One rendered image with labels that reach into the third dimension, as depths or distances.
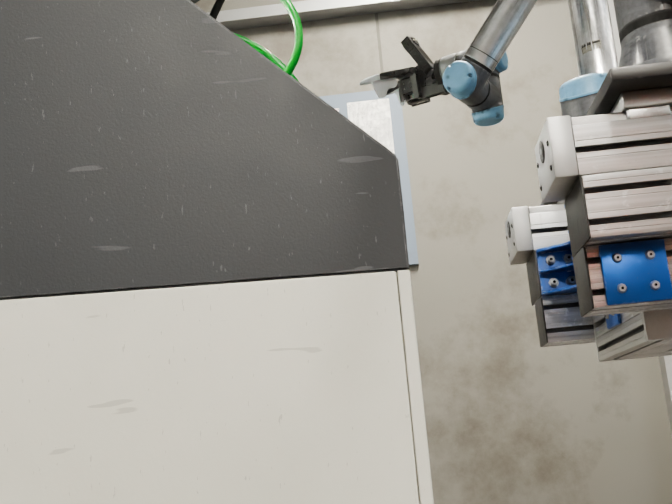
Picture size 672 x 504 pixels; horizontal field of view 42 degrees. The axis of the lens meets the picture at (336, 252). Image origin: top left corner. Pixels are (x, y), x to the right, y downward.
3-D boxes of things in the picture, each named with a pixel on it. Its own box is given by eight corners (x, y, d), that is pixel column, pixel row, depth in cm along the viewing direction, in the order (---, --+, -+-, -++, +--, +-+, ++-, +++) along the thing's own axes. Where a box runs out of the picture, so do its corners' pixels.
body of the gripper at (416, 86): (397, 103, 217) (441, 89, 211) (391, 69, 218) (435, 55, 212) (410, 107, 224) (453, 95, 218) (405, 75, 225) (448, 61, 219)
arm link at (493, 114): (461, 118, 203) (456, 74, 205) (480, 130, 212) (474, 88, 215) (493, 109, 199) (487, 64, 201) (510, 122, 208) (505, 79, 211)
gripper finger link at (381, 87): (363, 99, 215) (400, 94, 216) (360, 75, 216) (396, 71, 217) (362, 102, 218) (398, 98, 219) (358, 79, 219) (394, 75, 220)
